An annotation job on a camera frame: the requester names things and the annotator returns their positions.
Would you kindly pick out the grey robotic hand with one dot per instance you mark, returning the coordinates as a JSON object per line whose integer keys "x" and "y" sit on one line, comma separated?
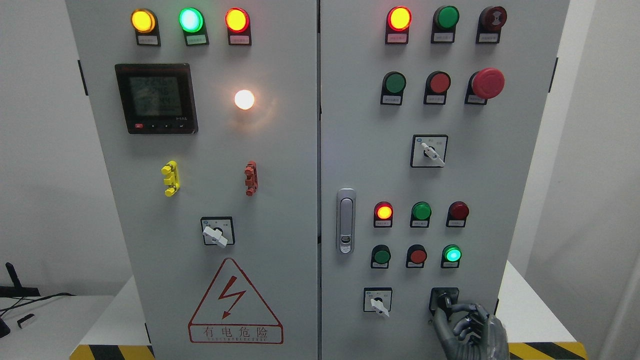
{"x": 477, "y": 336}

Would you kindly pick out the black rotary knob switch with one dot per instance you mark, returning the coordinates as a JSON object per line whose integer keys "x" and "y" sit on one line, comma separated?
{"x": 443, "y": 298}

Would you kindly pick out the green push button lower right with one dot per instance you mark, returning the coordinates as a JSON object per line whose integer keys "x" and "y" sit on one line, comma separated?
{"x": 451, "y": 257}

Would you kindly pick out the green push button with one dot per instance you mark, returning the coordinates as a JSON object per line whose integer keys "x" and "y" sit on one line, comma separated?
{"x": 392, "y": 88}
{"x": 451, "y": 257}
{"x": 380, "y": 257}

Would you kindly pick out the red push button lower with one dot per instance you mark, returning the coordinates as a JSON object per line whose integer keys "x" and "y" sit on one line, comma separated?
{"x": 416, "y": 256}

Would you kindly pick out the red push button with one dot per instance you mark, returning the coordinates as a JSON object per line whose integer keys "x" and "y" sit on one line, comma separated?
{"x": 436, "y": 88}
{"x": 416, "y": 256}

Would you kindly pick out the red indicator middle right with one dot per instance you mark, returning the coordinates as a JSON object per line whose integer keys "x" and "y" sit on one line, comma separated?
{"x": 457, "y": 215}

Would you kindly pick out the green push button lower left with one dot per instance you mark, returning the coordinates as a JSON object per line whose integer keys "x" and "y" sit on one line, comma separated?
{"x": 380, "y": 257}

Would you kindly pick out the green indicator middle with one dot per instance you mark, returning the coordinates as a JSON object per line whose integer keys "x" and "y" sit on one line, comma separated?
{"x": 420, "y": 215}

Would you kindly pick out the red lit indicator middle left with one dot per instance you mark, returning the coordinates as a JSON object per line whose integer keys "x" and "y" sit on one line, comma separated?
{"x": 383, "y": 215}

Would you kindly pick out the grey electrical cabinet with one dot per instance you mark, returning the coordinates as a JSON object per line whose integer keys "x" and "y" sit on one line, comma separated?
{"x": 317, "y": 126}

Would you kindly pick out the red high voltage warning sticker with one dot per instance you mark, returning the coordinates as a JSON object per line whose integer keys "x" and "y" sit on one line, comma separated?
{"x": 232, "y": 311}

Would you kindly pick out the red emergency stop button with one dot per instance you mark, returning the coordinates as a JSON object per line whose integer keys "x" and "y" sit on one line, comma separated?
{"x": 484, "y": 85}

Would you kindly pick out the red push button upper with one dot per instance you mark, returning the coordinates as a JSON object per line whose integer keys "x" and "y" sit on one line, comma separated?
{"x": 436, "y": 88}

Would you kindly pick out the green push button upper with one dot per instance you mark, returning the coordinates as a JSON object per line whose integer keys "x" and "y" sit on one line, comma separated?
{"x": 392, "y": 88}

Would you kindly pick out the red terminal connector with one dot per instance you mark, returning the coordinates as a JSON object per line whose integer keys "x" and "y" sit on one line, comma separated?
{"x": 251, "y": 180}

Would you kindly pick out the dark red buzzer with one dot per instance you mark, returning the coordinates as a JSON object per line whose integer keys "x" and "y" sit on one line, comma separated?
{"x": 490, "y": 23}

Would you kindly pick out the green indicator top right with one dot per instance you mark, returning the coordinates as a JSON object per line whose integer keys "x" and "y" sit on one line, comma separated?
{"x": 444, "y": 25}

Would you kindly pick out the red lit indicator top right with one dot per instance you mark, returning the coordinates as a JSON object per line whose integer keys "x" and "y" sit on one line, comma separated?
{"x": 397, "y": 26}

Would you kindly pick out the white glowing lamp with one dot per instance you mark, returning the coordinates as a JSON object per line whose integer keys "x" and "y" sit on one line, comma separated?
{"x": 244, "y": 99}

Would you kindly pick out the yellow terminal connector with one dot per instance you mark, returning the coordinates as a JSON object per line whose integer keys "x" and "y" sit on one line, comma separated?
{"x": 171, "y": 178}

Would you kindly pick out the white platform with hazard stripes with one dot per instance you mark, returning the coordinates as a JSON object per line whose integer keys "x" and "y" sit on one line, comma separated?
{"x": 534, "y": 332}

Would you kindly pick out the red lit indicator light left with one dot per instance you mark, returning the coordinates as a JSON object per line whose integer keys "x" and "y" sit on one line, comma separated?
{"x": 237, "y": 22}

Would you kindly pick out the black digital power meter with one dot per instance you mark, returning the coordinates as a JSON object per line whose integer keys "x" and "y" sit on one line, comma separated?
{"x": 157, "y": 98}

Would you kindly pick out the green lit indicator light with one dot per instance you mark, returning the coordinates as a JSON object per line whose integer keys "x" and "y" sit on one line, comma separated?
{"x": 193, "y": 25}

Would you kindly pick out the small white usb adapter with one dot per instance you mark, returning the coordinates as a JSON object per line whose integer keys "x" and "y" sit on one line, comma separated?
{"x": 25, "y": 320}

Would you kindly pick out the yellow indicator light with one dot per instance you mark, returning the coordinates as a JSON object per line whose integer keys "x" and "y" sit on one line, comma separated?
{"x": 146, "y": 27}

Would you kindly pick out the black device with antenna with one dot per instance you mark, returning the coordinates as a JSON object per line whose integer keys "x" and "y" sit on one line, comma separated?
{"x": 17, "y": 289}

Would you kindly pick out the black monitor corner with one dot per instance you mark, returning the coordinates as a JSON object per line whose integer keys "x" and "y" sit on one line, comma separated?
{"x": 4, "y": 329}

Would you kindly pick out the lower white selector switch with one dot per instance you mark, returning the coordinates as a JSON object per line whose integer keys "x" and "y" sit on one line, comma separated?
{"x": 377, "y": 300}

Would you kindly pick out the upper right selector switch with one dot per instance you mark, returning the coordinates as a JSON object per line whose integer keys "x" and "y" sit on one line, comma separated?
{"x": 428, "y": 150}

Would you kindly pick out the silver door handle lock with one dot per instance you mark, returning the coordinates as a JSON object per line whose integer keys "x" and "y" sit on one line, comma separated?
{"x": 345, "y": 220}

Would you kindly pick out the left door selector switch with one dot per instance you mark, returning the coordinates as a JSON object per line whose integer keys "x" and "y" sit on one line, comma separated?
{"x": 217, "y": 231}

